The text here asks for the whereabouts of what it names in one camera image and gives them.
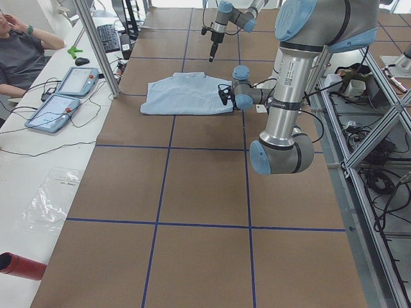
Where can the green plastic tool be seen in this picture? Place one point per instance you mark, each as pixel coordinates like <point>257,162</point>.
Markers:
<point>73,51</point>

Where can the black computer mouse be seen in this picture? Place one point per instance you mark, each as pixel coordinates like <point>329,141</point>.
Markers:
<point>79,61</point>

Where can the upper teach pendant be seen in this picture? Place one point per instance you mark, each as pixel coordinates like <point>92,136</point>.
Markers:
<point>78,81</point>

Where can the white camera post base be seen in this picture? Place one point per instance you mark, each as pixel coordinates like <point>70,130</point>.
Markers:
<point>298,48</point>

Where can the aluminium frame post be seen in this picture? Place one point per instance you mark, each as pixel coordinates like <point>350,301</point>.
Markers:
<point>91,31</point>

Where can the light blue button shirt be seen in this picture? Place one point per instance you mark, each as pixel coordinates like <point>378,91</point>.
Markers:
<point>186,94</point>

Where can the lower teach pendant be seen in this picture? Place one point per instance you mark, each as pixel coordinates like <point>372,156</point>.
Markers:
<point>53,114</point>

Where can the teach pendant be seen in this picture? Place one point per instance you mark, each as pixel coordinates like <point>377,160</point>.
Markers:
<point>53,114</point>
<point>78,81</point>

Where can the black keyboard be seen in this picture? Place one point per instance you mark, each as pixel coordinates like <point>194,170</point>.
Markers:
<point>108,37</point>

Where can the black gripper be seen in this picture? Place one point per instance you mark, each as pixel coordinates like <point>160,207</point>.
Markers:
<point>232,97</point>
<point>214,38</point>

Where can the clear plastic bag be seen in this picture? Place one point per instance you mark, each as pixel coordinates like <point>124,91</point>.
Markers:
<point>49,207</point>

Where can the person in grey shirt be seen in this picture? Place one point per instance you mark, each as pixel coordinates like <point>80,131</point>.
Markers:
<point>23,54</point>

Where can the red cylinder bottle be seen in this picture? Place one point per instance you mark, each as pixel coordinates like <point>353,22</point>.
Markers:
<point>15,265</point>

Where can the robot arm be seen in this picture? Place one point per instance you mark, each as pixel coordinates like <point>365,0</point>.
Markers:
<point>227,13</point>
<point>282,148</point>

